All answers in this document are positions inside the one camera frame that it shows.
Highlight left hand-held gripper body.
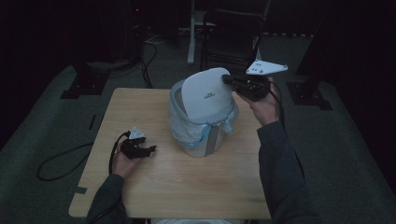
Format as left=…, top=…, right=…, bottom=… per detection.
left=120, top=126, right=148, bottom=161

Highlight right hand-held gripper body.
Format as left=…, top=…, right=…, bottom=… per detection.
left=232, top=59, right=289, bottom=103

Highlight white lidded trash can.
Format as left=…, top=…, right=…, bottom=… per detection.
left=169, top=67, right=240, bottom=159

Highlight person's left hand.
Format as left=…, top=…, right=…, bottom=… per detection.
left=111, top=143, right=142, bottom=179

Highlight person's right hand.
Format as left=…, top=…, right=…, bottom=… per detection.
left=238, top=77, right=281, bottom=127

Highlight black chair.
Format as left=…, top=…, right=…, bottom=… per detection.
left=200, top=9, right=266, bottom=72

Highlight translucent plastic trash bag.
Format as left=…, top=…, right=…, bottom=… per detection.
left=169, top=104, right=239, bottom=149

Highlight white metal stand leg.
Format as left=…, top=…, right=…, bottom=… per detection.
left=186, top=0, right=201, bottom=65

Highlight black stand base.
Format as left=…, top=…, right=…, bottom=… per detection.
left=60, top=61, right=110, bottom=100
left=286, top=80, right=333, bottom=111

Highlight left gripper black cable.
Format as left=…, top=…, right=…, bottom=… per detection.
left=107, top=131, right=132, bottom=175

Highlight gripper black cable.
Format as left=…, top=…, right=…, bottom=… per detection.
left=268, top=81, right=286, bottom=129
left=107, top=131, right=132, bottom=175

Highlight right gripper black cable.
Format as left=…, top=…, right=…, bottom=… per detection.
left=268, top=81, right=286, bottom=129

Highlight black floor cables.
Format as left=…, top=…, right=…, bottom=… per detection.
left=135, top=39, right=159, bottom=90

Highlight black floor cable loop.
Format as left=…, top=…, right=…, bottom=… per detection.
left=36, top=142, right=94, bottom=182

